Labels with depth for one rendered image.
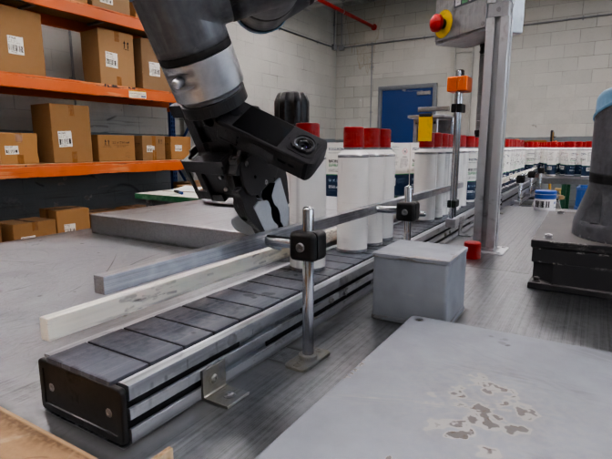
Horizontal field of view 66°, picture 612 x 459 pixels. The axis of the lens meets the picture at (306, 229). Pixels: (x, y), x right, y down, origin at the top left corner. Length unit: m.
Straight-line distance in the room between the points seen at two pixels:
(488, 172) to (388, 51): 8.48
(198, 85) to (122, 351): 0.25
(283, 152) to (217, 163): 0.08
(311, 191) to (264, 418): 0.33
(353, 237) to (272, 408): 0.40
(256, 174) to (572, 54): 8.30
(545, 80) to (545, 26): 0.81
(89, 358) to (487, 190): 0.86
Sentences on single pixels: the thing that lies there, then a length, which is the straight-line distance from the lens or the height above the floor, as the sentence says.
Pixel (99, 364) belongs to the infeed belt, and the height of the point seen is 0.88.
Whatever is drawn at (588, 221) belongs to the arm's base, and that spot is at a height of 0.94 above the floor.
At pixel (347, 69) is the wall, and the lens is 9.82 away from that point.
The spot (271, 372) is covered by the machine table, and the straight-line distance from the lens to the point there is 0.50.
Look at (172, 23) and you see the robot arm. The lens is 0.48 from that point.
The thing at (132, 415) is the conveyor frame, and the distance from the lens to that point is 0.41.
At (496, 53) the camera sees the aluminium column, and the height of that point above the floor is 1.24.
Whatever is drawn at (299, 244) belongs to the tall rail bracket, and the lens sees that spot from 0.47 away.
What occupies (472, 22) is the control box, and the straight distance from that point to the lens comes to 1.13.
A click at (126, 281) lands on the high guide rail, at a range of 0.38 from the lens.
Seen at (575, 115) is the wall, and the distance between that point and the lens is 8.62.
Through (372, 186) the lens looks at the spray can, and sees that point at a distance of 0.83.
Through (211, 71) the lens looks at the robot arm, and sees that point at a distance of 0.49.
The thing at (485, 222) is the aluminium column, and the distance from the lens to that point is 1.09.
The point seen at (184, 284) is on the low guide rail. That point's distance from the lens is 0.53.
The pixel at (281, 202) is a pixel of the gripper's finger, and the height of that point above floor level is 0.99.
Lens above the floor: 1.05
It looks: 10 degrees down
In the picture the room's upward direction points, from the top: straight up
